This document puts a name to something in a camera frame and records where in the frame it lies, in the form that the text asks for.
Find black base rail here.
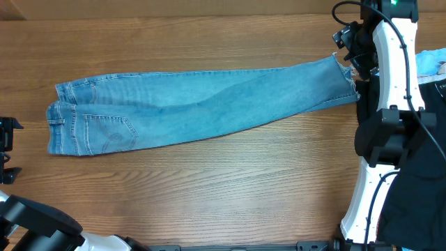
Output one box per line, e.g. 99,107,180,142
147,239,394,251

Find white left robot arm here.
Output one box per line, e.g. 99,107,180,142
1,117,151,251

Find light blue denim jeans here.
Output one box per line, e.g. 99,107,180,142
47,56,359,156

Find black folded garment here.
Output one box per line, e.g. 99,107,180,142
356,79,445,250

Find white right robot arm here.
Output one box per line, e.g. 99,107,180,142
326,1,445,250

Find light blue folded cloth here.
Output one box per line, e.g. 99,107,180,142
415,48,446,85

